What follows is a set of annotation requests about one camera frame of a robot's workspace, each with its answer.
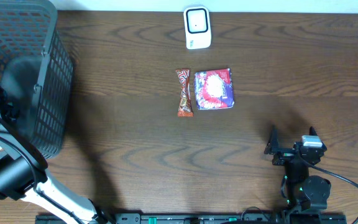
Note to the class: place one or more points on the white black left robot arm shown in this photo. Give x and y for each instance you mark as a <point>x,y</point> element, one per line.
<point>24,176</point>

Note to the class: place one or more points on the red purple noodle packet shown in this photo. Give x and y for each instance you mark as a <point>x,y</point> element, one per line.
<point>214,90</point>

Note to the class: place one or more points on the white barcode scanner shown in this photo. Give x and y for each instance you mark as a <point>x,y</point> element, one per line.
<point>197,28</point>

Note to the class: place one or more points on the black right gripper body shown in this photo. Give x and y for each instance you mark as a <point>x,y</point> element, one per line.
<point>289,154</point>

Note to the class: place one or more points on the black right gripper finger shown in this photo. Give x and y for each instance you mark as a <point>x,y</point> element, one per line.
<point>312,131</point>
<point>272,146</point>

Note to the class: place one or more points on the grey plastic basket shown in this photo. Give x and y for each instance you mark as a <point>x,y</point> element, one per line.
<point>36,72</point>

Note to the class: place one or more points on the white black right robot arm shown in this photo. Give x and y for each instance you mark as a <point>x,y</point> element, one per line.
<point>308,192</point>

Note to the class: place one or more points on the orange brown snack bar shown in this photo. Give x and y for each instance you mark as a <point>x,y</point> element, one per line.
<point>184,108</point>

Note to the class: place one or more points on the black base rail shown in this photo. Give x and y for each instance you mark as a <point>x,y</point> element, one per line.
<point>252,217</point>

